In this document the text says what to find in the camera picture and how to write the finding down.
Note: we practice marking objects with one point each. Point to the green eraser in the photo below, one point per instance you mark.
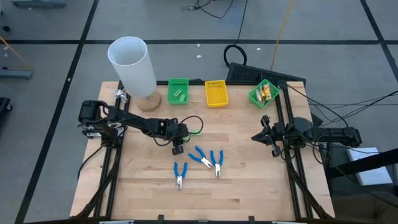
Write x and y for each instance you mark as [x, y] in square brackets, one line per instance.
[177, 92]
[187, 138]

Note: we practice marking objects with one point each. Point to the white table lamp wooden base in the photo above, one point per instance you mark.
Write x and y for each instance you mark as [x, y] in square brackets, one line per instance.
[133, 68]

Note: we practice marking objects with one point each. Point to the yellow plastic basket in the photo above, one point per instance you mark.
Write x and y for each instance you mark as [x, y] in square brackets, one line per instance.
[216, 95]

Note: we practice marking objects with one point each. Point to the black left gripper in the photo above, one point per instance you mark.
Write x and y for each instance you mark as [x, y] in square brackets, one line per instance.
[175, 132]

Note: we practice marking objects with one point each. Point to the black table clamp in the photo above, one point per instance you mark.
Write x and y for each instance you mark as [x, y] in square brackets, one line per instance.
[161, 217]
[252, 218]

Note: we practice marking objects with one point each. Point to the white notebook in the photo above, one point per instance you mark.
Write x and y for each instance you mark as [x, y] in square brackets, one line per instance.
[368, 168]

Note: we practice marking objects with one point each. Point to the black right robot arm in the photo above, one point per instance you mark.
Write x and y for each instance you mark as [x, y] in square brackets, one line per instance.
[335, 135]

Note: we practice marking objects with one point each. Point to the green clip small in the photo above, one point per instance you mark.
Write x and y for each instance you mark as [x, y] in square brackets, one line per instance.
[196, 132]

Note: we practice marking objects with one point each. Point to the thick black beam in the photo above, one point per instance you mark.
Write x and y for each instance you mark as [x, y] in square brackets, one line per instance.
[357, 165]

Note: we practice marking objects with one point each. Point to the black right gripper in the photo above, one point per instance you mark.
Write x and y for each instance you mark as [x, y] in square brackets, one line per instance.
[275, 133]

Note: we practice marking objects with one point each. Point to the grey metal stand base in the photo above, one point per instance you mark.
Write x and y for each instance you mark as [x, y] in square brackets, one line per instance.
[40, 3]
[15, 74]

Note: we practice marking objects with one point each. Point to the black aluminium rig frame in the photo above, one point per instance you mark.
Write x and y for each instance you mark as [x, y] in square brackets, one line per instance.
[196, 82]

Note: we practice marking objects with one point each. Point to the green plastic basket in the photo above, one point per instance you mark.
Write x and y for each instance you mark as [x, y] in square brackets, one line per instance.
[252, 96]
[174, 101]

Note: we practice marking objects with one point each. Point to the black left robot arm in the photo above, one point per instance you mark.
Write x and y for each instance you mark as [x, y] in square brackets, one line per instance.
[130, 119]

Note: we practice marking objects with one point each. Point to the black perforated floor mat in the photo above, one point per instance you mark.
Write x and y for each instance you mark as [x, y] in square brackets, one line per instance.
[248, 73]

